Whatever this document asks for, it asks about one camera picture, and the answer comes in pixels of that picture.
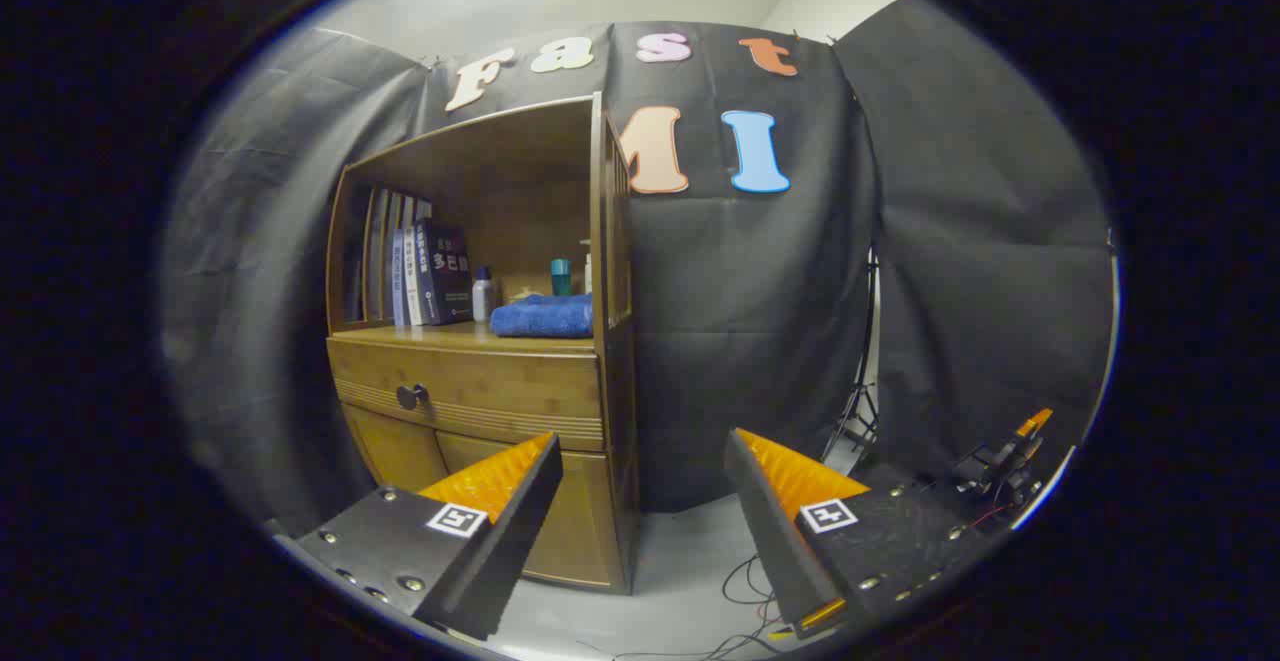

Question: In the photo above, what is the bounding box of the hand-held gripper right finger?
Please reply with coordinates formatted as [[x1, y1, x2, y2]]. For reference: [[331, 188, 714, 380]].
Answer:
[[724, 428, 1001, 640]]

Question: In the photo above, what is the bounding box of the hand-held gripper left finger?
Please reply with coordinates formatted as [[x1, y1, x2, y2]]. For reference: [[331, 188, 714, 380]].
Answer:
[[290, 431, 564, 642]]

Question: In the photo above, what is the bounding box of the wooden drawer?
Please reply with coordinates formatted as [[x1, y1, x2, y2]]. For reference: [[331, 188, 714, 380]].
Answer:
[[328, 338, 607, 452]]

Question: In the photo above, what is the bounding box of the wooden cabinet door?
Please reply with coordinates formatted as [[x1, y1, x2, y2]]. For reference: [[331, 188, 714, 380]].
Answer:
[[343, 403, 451, 492], [437, 431, 626, 587]]

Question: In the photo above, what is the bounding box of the wooden cabinet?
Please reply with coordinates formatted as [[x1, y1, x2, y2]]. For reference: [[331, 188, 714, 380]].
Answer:
[[325, 93, 641, 597]]

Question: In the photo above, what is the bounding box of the wooden countertop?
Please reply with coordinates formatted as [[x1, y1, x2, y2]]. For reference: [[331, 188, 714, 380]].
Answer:
[[335, 321, 601, 357]]

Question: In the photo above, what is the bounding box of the black tripod stand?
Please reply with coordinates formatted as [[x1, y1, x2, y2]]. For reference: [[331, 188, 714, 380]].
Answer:
[[822, 246, 881, 462]]

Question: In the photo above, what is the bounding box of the folded blue towel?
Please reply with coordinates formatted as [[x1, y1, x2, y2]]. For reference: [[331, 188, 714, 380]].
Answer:
[[489, 292, 594, 339]]

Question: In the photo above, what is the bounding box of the black device with orange tip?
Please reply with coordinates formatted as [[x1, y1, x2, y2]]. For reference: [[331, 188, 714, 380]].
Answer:
[[950, 407, 1056, 512]]

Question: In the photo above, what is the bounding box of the dark blue book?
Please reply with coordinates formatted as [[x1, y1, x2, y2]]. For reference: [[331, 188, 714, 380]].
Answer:
[[413, 221, 475, 327]]

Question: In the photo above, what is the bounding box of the white spine book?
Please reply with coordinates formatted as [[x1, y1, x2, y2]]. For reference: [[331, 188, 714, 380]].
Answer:
[[403, 226, 423, 327]]

